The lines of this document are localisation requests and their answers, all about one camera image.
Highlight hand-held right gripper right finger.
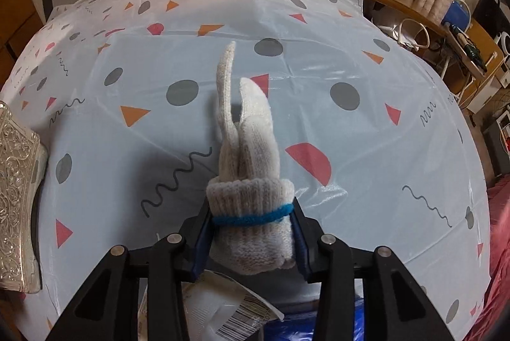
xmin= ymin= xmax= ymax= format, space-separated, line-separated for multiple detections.
xmin=291 ymin=197 xmax=455 ymax=341

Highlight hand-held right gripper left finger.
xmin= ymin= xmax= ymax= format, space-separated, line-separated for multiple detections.
xmin=47 ymin=195 xmax=214 ymax=341

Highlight grey knit glove pair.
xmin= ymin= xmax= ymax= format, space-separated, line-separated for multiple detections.
xmin=206 ymin=41 xmax=297 ymax=276

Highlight white plastic packet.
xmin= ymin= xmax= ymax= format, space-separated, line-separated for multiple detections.
xmin=137 ymin=271 xmax=284 ymax=341

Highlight blue packet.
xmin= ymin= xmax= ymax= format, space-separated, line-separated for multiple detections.
xmin=263 ymin=285 xmax=367 ymax=341

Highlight red blanket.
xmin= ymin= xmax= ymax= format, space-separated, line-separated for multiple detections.
xmin=470 ymin=174 xmax=510 ymax=341

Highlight patterned plastic tablecloth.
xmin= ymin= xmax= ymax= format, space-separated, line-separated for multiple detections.
xmin=0 ymin=0 xmax=492 ymax=341

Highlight wooden desk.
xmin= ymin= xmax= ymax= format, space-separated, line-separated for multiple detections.
xmin=364 ymin=0 xmax=506 ymax=87

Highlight green items on desk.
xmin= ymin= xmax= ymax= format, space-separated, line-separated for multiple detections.
xmin=450 ymin=24 xmax=489 ymax=71

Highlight blue chair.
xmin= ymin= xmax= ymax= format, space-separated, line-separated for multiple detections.
xmin=441 ymin=0 xmax=473 ymax=32

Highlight black monitor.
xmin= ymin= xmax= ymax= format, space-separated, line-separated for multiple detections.
xmin=472 ymin=0 xmax=510 ymax=35

